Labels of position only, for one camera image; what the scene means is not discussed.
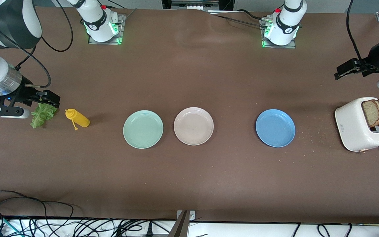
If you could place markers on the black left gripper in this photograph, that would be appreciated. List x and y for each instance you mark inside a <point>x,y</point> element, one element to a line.
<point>372,60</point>

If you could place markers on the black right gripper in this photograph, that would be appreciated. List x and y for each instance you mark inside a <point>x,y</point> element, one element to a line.
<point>25,93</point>

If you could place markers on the green lettuce leaf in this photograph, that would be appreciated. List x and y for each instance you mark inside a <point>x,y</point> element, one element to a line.
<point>41,115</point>

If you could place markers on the blue plate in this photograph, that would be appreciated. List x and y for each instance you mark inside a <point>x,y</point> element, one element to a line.
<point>275,128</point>

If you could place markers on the mint green plate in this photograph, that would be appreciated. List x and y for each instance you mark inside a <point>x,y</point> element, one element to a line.
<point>143,129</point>

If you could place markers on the beige plate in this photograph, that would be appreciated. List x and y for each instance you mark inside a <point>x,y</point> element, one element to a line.
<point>193,126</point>

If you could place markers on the yellow mustard squeeze bottle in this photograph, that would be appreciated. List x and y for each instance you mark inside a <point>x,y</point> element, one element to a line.
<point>81,120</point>

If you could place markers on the white toaster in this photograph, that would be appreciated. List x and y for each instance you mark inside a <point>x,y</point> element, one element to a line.
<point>352,126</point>

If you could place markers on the black power plug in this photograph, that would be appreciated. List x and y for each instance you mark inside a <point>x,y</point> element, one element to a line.
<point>149,230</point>

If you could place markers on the black equipment box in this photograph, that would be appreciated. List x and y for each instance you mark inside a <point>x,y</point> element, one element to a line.
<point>196,4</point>

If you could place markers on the brown table cover sheet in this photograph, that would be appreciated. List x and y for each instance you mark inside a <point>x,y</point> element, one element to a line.
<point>209,184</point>

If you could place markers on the dark metal bar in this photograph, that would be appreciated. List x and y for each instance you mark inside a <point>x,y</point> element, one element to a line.
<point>180,227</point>

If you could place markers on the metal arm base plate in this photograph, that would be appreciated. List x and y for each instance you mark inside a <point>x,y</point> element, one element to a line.
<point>280,47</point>
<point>122,23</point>

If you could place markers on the grey metal bracket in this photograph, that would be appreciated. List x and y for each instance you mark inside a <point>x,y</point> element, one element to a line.
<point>192,215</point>

